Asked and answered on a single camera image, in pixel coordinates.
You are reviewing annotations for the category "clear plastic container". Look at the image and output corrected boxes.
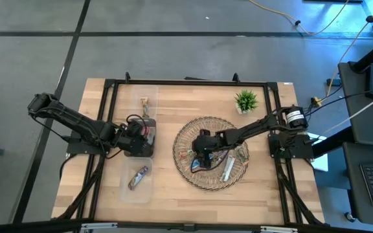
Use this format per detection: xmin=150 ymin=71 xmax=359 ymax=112
xmin=119 ymin=157 xmax=154 ymax=205
xmin=130 ymin=84 xmax=159 ymax=120

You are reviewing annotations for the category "cream cable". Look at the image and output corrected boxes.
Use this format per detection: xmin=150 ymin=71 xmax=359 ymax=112
xmin=326 ymin=0 xmax=373 ymax=95

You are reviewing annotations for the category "purple granola bar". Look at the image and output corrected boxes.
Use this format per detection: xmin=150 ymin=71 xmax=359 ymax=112
xmin=212 ymin=149 xmax=229 ymax=164
xmin=127 ymin=165 xmax=149 ymax=191

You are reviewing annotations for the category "white paper sheet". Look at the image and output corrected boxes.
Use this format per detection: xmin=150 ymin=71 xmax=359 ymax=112
xmin=308 ymin=131 xmax=330 ymax=172

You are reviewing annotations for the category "black diagonal pole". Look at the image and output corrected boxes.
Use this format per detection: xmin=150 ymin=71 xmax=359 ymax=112
xmin=350 ymin=41 xmax=373 ymax=74

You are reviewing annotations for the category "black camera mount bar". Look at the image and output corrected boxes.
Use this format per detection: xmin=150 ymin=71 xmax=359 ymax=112
xmin=0 ymin=218 xmax=373 ymax=233

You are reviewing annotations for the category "silver bracket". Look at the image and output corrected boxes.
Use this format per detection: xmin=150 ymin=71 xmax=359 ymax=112
xmin=80 ymin=222 xmax=119 ymax=232
xmin=260 ymin=225 xmax=299 ymax=233

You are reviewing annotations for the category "white rod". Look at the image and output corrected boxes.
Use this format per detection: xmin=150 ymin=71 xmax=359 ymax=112
xmin=322 ymin=96 xmax=373 ymax=135

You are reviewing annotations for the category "dark brown plastic container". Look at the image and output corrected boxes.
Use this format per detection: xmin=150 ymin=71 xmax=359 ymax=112
xmin=124 ymin=118 xmax=157 ymax=159

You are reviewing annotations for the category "small green potted plant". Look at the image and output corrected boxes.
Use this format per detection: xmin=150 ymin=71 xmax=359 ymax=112
xmin=234 ymin=89 xmax=259 ymax=115

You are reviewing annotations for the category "white granola bar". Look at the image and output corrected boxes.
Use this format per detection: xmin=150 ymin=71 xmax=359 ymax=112
xmin=220 ymin=155 xmax=236 ymax=183

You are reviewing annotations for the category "yellow extension cable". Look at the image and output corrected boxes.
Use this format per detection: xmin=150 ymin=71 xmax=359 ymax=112
xmin=247 ymin=0 xmax=351 ymax=36

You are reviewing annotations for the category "round woven basket tray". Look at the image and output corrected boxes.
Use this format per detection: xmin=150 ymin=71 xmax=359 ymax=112
xmin=172 ymin=116 xmax=250 ymax=191

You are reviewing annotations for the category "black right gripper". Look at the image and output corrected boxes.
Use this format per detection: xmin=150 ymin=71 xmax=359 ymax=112
xmin=192 ymin=129 xmax=223 ymax=170

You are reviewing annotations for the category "black aluminium table frame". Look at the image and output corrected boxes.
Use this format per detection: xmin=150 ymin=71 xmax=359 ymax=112
xmin=56 ymin=71 xmax=325 ymax=226

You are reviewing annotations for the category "black cable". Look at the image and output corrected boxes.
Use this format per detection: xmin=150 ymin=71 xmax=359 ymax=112
xmin=299 ymin=87 xmax=373 ymax=117

